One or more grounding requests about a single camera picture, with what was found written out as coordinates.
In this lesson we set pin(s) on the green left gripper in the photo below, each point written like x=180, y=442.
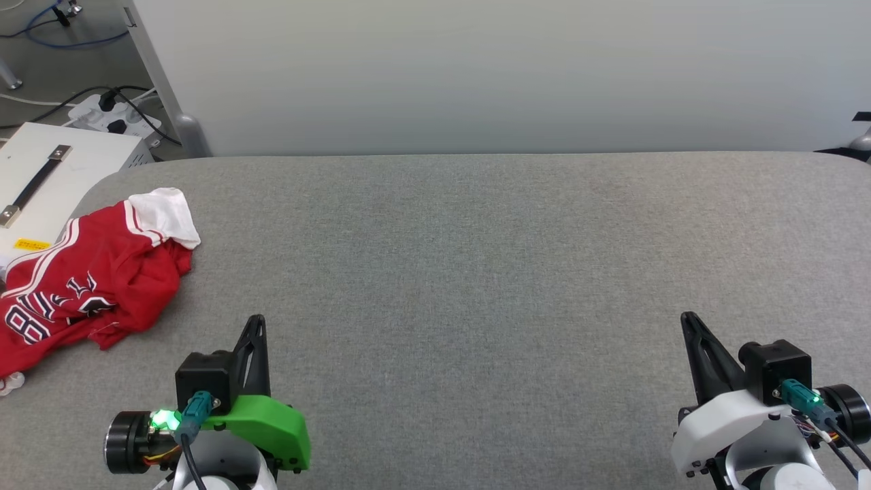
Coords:
x=272, y=425

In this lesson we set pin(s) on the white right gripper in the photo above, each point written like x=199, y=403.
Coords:
x=721, y=422

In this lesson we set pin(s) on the red white basketball jersey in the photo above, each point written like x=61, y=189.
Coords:
x=102, y=279

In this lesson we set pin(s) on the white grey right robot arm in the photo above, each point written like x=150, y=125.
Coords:
x=782, y=466

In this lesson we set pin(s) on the small white crumpled item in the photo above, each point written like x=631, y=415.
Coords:
x=10, y=383

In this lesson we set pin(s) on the black floor base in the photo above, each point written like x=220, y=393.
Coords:
x=850, y=153

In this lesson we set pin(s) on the yellow warning label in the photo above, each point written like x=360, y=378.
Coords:
x=31, y=244

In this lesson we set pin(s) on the white equipment case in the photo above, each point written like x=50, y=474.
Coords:
x=81, y=170

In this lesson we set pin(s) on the grey metal partition foot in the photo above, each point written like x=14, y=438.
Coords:
x=863, y=141

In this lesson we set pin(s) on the white power strip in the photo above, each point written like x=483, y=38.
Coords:
x=136, y=119

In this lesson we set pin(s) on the black power plug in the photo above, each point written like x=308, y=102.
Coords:
x=107, y=102
x=117, y=126

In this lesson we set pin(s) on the grey metal furniture foot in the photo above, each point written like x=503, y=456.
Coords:
x=9, y=78

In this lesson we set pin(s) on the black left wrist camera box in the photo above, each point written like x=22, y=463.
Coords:
x=204, y=374

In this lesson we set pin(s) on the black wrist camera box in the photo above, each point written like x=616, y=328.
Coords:
x=776, y=364
x=204, y=374

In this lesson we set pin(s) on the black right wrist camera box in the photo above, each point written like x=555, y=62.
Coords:
x=776, y=364

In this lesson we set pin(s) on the grey metal partition post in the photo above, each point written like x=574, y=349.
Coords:
x=170, y=102

